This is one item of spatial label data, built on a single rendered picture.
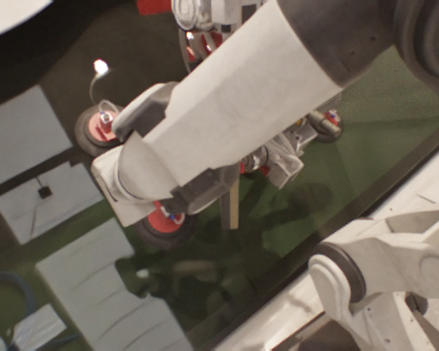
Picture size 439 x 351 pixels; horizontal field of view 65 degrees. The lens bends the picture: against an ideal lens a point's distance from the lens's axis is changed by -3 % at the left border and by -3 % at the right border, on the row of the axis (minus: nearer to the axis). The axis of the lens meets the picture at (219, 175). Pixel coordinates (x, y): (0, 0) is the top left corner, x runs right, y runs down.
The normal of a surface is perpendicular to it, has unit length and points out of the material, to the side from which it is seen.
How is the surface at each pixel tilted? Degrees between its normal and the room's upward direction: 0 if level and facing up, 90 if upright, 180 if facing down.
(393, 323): 26
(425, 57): 117
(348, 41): 95
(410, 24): 95
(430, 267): 90
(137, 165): 67
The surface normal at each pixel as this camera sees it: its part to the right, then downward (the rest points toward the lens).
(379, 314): 0.21, -0.37
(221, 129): -0.20, 0.56
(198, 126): -0.40, 0.33
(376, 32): 0.07, 0.77
